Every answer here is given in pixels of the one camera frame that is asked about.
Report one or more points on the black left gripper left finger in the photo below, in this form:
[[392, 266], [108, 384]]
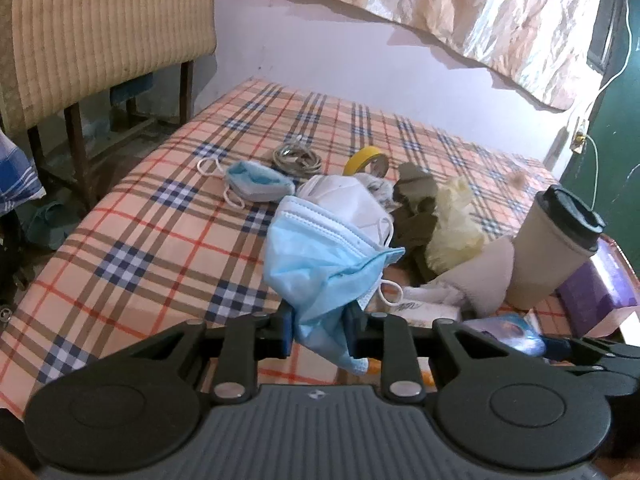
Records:
[[239, 346]]

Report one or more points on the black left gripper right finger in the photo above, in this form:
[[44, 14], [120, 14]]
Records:
[[394, 343]]

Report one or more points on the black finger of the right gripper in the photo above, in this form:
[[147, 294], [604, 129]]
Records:
[[587, 351]]

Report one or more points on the light blue surgical mask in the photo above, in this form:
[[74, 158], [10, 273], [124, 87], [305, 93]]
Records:
[[318, 264]]

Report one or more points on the white KN95 mask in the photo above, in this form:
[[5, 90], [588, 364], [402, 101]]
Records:
[[349, 200]]

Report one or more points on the purple packet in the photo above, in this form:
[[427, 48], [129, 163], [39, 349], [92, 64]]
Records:
[[595, 284]]

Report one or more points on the white cloth sock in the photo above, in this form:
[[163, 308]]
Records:
[[477, 286]]

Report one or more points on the plaid bed sheet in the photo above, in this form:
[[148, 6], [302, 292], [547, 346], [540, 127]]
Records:
[[164, 247]]

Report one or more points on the paper coffee cup black lid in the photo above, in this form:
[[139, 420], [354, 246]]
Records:
[[559, 234]]

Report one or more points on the pale yellow glove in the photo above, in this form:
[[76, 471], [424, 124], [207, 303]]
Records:
[[456, 238]]

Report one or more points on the white rolled sock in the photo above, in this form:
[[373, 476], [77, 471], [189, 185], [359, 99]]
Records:
[[381, 189]]

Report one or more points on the olive green glove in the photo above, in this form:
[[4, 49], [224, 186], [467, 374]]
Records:
[[414, 220]]

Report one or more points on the folded blue mask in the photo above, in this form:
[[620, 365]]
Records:
[[246, 181]]

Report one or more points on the yellow tape roll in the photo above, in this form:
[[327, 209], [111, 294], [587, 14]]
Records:
[[369, 159]]

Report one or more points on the green door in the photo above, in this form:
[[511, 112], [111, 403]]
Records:
[[606, 173]]

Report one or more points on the green sandals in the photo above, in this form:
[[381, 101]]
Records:
[[47, 226]]

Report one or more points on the blue checkered cloth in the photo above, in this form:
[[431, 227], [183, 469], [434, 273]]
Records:
[[19, 182]]

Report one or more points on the woven wooden chair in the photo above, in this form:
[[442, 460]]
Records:
[[54, 53]]

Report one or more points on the wall power socket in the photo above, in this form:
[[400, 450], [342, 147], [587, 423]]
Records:
[[578, 142]]

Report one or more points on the beige wall curtain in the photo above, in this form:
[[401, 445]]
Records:
[[539, 45]]

